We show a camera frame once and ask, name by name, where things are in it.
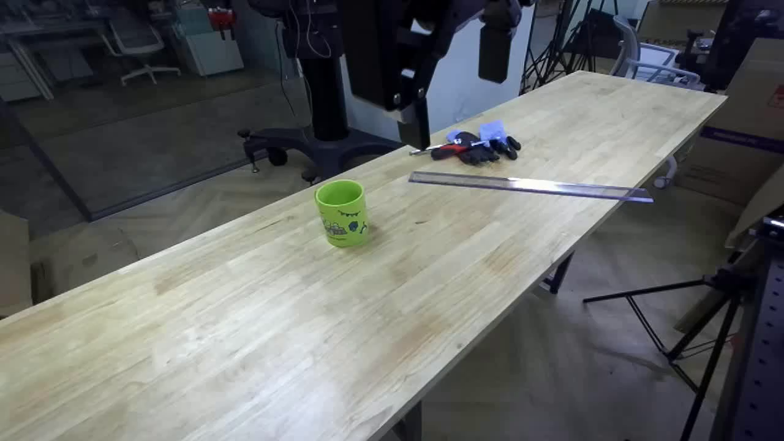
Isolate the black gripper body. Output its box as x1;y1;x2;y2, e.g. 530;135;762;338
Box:
476;0;525;86

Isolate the green plastic printed cup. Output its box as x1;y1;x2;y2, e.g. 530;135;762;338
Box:
313;176;374;250

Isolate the white panel board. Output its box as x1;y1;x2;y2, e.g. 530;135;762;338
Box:
424;4;538;136

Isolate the black light stand tripod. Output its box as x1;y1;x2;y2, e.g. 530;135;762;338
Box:
519;0;623;92

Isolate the black and blue work glove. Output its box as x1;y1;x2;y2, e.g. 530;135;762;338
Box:
445;120;525;165

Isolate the black table leg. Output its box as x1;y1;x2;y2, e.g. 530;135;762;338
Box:
542;250;576;297

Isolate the large cardboard box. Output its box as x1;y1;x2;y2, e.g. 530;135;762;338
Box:
677;33;784;208

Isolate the white cabinet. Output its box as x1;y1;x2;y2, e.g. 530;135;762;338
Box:
170;0;248;77

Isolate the white office chair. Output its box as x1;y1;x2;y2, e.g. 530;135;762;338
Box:
103;4;183;87

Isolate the dark floor mat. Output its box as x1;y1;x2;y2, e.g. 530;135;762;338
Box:
0;67;313;223

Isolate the black perforated metal panel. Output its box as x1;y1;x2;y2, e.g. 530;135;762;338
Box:
707;208;784;441

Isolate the small cardboard box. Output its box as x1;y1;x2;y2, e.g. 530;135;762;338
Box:
0;208;35;320

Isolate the black upright bracket post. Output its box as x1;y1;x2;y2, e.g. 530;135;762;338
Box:
400;82;434;154

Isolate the red handled metal tool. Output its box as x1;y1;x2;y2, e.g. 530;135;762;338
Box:
406;138;473;164

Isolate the grey metal frame chair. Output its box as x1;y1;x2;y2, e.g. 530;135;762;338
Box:
611;14;706;91

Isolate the black wheeled pedestal stand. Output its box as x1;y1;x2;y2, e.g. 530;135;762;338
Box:
237;0;401;184

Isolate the black camera tripod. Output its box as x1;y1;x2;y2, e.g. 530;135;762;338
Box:
580;241;758;441

